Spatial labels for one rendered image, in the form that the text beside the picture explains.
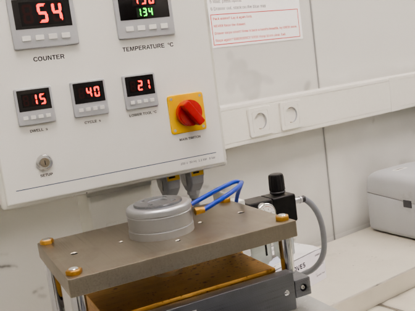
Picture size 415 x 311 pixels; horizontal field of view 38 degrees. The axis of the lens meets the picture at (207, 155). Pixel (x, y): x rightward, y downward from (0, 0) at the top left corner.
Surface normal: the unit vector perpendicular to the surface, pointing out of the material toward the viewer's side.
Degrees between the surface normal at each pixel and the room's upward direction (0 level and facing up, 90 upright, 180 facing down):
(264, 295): 90
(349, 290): 0
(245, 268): 0
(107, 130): 90
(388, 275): 0
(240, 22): 90
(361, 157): 90
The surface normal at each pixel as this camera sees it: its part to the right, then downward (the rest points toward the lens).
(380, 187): -0.87, 0.11
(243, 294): 0.43, 0.07
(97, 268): -0.13, -0.98
